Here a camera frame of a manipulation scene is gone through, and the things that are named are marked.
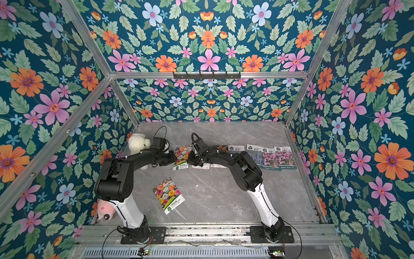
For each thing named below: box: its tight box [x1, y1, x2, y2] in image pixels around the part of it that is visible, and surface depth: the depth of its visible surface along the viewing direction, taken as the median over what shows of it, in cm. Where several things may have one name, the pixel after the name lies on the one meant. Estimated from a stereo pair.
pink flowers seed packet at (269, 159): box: [260, 146, 282, 171], surface depth 103 cm
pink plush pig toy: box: [97, 198, 116, 221], surface depth 76 cm
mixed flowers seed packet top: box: [172, 144, 193, 171], surface depth 103 cm
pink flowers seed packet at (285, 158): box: [273, 146, 298, 171], surface depth 102 cm
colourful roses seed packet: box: [152, 177, 186, 215], surface depth 88 cm
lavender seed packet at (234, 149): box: [227, 145, 245, 155], surface depth 107 cm
